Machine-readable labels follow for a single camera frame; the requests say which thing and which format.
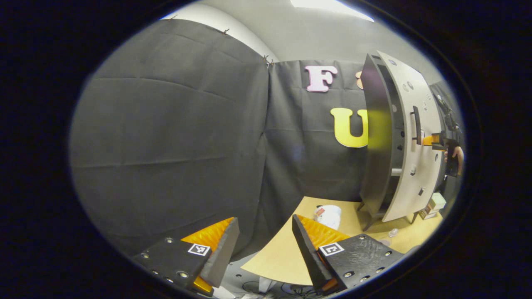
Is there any dark grey cabinet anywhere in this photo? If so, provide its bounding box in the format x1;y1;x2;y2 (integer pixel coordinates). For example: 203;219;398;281
360;53;416;231

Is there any clear plastic bottle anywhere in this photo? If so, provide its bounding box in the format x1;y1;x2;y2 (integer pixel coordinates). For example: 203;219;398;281
378;228;400;248

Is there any black backdrop cloth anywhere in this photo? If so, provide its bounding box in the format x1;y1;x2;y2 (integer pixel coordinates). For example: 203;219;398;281
69;19;462;260

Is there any black cable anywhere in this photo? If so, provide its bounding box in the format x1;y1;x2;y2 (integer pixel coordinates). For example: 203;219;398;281
241;280;320;298

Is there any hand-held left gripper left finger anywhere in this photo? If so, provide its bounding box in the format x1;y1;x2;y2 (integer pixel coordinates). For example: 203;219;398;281
132;217;240;297

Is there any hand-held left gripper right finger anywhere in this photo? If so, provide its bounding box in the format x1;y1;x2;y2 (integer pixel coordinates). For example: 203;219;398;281
292;214;406;296

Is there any large ceiling light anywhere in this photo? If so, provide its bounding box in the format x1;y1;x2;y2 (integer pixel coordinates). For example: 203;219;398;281
290;0;374;22

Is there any beige cabinet door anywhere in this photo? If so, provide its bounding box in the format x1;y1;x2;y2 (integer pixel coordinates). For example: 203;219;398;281
376;50;445;223

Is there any white plush toy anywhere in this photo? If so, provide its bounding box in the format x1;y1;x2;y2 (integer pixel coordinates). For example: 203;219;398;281
314;205;342;230

